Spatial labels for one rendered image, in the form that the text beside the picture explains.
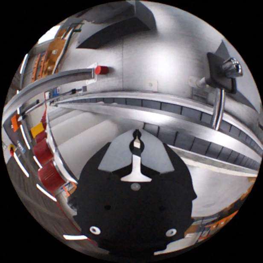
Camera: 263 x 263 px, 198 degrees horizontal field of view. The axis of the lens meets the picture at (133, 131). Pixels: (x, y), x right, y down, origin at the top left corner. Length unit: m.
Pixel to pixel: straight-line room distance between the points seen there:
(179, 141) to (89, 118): 0.17
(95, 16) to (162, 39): 0.20
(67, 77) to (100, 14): 0.25
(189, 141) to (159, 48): 0.22
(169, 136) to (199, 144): 0.07
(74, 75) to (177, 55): 0.32
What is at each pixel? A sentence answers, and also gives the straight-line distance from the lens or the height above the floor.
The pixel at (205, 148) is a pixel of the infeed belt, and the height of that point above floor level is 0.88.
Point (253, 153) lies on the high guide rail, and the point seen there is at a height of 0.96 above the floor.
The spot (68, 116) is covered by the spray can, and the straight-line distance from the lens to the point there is 0.19.
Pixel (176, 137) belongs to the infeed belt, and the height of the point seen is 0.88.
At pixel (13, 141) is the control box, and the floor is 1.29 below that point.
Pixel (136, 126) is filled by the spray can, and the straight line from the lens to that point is 0.15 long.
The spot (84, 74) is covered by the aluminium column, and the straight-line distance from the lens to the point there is 0.37.
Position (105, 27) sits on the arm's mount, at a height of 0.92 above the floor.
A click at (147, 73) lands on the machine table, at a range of 0.22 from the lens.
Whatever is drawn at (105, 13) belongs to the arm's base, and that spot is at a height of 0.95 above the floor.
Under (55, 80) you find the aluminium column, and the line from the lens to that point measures 0.33.
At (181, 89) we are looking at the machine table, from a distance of 0.20.
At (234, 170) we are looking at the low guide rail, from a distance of 0.23.
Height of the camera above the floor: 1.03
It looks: 47 degrees down
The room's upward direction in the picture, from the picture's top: 128 degrees counter-clockwise
